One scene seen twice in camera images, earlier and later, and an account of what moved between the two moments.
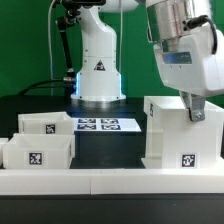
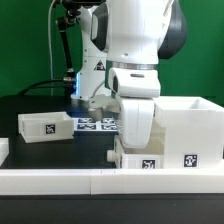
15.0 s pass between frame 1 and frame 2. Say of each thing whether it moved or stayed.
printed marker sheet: stayed
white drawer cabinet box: stayed
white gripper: moved
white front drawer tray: moved
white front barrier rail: stayed
